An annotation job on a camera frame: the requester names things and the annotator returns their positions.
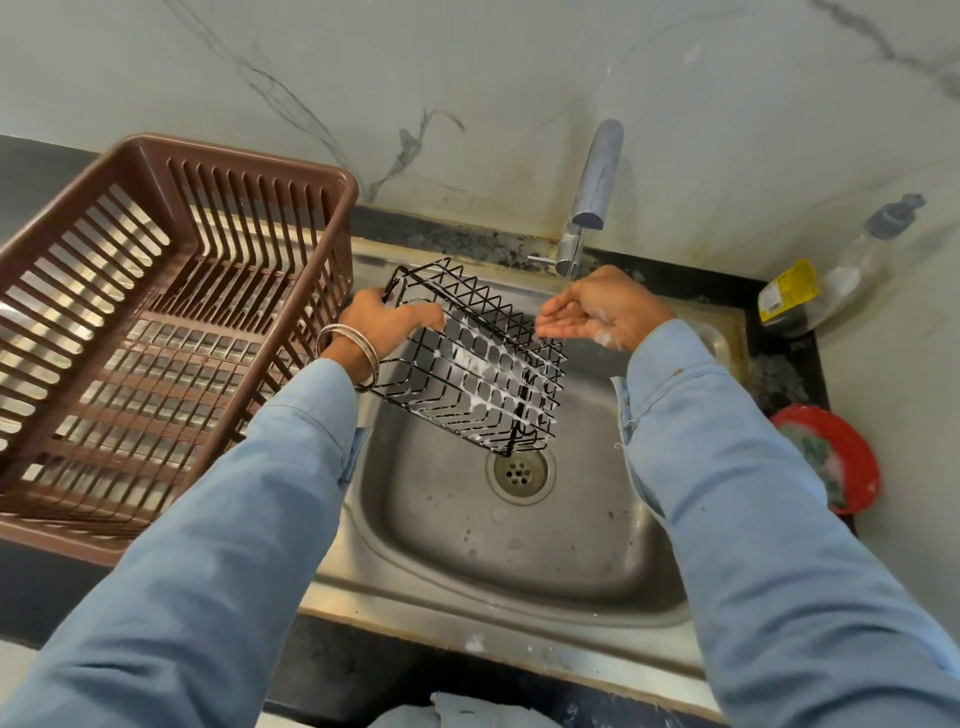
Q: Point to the person's left hand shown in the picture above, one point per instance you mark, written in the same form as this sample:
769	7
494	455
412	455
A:
375	319

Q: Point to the person's right hand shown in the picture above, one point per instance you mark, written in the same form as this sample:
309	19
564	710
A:
611	307

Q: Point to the person's left thumb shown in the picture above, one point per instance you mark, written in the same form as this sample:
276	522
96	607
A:
420	313

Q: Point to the person's right thumb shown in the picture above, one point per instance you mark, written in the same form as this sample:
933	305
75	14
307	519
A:
607	331

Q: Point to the person's left forearm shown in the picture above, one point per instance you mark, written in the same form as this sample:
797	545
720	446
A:
202	555

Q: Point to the person's right forearm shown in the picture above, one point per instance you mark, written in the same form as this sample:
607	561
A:
765	540

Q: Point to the silver bangle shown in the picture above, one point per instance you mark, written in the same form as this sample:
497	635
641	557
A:
352	352

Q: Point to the chrome faucet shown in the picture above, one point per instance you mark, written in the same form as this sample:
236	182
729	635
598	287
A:
589	195

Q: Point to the sink drain strainer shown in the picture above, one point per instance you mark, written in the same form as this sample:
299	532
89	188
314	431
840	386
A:
520	472

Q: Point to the stainless steel sink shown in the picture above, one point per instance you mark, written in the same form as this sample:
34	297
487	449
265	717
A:
525	525

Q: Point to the clear dish soap bottle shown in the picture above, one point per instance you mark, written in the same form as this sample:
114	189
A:
832	277

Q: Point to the green scrub pad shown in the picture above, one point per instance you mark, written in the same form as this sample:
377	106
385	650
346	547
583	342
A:
821	461

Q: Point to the brown plastic dish basket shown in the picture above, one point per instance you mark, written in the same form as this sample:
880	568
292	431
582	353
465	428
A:
150	337

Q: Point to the red plastic bowl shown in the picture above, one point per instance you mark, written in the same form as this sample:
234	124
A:
859	457

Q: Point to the white cloth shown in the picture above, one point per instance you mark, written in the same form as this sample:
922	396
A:
480	714

